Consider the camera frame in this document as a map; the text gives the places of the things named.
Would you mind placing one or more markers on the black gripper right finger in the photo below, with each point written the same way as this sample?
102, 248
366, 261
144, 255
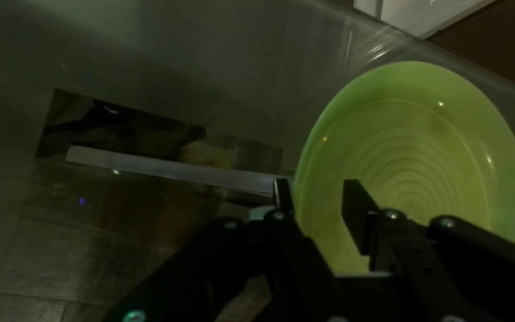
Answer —
359, 214

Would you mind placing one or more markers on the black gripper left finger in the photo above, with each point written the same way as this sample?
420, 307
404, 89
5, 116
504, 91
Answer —
282, 200

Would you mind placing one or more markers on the yellow-green plate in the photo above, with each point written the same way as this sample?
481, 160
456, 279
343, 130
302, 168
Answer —
420, 139

